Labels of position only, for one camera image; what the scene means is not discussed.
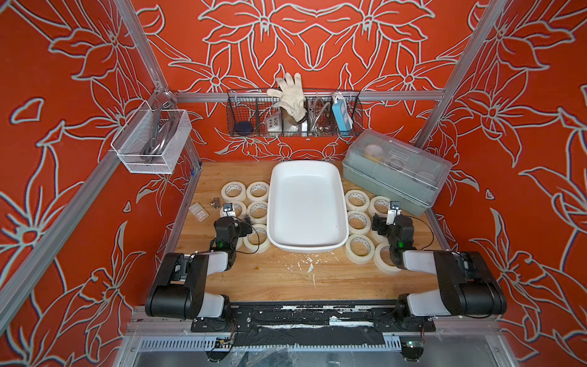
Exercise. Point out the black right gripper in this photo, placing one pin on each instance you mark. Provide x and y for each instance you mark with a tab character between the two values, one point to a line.
382	224

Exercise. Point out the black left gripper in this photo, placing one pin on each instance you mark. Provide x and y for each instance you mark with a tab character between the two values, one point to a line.
243	228

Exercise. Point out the beige masking tape roll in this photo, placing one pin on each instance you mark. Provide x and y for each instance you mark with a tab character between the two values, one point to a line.
378	238
258	212
382	250
240	209
357	200
257	240
379	206
359	249
234	191
258	191
359	222

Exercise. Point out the white plastic storage tray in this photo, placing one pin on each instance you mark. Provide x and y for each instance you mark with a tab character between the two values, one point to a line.
307	211

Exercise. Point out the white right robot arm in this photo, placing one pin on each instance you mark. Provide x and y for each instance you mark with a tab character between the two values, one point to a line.
466	286

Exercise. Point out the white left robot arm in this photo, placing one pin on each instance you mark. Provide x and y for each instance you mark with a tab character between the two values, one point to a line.
179	288

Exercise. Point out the translucent lidded storage box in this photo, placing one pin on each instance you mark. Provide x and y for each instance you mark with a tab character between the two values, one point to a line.
401	172

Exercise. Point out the blue white box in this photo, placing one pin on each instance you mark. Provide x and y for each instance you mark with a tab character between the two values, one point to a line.
343	119

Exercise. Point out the small clear plastic packet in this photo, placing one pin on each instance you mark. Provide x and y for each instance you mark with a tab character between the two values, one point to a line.
199	212

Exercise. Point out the dark blue round object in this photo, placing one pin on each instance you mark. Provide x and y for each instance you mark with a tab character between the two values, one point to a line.
243	128

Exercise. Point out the white power adapter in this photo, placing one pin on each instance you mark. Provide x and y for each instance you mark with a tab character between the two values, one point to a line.
274	123

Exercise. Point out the white work glove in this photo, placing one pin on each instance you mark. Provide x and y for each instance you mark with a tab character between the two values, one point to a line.
290	95

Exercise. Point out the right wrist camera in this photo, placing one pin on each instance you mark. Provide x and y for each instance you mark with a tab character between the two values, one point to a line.
394	210

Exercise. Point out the white mesh wall basket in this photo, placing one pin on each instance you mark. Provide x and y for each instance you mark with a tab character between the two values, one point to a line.
152	142

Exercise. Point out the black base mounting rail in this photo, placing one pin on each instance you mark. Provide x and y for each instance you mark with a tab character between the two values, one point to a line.
377	315

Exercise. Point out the black wire wall basket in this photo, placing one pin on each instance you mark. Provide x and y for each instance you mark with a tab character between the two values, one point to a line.
327	113

